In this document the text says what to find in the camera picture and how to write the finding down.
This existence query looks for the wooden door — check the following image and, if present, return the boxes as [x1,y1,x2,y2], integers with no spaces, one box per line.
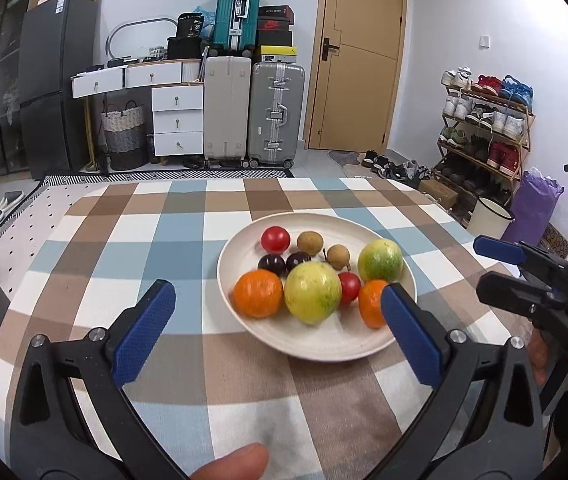
[304,0,409,151]

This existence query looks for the white desk with drawers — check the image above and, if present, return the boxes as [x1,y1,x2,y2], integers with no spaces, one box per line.
[70,57,205,158]

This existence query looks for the grey woven basket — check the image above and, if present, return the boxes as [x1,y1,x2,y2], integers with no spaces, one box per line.
[100,101,147,172]

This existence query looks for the oval metal hoop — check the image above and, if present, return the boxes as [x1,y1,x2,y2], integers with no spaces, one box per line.
[105,17,179,63]

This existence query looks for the teal suitcase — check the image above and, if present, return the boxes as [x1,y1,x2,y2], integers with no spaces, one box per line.
[213,0,263,58]

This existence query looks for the silver suitcase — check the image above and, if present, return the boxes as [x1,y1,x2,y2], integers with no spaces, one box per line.
[248,61,306,170]

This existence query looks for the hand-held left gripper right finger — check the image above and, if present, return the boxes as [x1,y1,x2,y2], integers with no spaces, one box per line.
[376,282,547,480]

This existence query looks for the purple plastic bag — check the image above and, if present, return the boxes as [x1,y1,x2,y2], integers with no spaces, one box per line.
[501,167,564,248]

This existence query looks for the pile of shoes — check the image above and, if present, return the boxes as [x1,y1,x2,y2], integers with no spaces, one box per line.
[361,149,434,189]

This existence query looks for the brown longan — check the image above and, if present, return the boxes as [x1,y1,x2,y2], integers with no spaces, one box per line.
[297,230,325,256]
[325,244,352,271]

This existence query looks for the person's left hand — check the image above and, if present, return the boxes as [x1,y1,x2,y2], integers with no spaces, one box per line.
[189,442,269,480]

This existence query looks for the grey doormat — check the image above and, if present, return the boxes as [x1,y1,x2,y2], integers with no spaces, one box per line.
[328,149,365,167]

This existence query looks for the red black shoe box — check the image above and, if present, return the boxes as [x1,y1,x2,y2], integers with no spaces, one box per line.
[256,16,295,32]

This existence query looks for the dark purple plum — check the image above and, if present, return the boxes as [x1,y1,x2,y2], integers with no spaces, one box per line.
[285,251,313,273]
[257,254,286,277]

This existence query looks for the dark grey fridge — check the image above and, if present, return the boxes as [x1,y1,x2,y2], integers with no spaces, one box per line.
[18,0,100,181]

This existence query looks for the rows of sneakers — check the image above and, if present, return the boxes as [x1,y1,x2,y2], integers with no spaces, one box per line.
[438,66,534,206]

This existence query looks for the checked tablecloth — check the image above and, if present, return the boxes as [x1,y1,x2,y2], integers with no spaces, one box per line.
[0,177,568,480]

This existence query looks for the cream round plate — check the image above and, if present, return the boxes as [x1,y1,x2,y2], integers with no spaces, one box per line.
[216,212,418,363]

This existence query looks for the plain black shoe box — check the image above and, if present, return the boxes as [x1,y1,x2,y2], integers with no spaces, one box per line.
[256,29,293,48]

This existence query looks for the red cherry tomato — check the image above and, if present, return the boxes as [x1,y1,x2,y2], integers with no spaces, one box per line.
[338,272,362,305]
[261,226,291,255]

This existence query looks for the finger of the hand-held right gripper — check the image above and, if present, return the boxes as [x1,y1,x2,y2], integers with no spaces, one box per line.
[474,235,568,282]
[476,270,564,319]

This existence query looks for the brown cardboard box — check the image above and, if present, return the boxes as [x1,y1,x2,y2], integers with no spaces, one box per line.
[418,179,457,204]

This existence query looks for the yellow round fruit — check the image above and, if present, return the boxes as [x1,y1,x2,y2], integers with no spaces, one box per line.
[284,261,343,326]

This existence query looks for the black white striped rug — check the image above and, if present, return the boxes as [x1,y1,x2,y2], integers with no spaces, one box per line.
[39,167,295,184]

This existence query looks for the orange mandarin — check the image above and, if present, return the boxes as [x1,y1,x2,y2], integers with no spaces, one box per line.
[234,269,285,319]
[359,280,392,330]

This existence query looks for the white enamel bucket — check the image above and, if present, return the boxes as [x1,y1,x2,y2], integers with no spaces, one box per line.
[466,196,514,241]

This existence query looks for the wooden shoe rack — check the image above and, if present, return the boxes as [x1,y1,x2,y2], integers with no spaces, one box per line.
[436,67,537,211]

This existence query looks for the yellow shoe box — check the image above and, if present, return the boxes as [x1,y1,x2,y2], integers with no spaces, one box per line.
[260,45,299,64]

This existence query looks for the blue plastic bag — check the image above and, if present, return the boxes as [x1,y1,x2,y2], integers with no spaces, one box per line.
[193,5,217,38]

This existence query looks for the beige suitcase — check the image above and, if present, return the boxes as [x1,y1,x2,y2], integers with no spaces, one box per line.
[203,55,253,168]

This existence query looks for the black storage box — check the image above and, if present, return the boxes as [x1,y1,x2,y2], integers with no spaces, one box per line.
[166,36,202,60]

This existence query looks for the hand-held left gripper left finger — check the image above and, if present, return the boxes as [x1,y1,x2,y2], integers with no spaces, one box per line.
[9,280,189,480]

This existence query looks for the green round fruit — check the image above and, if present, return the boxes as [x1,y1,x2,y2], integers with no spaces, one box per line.
[357,239,405,282]

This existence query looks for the person's right hand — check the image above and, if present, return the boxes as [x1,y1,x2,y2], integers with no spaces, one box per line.
[528,327,568,397]

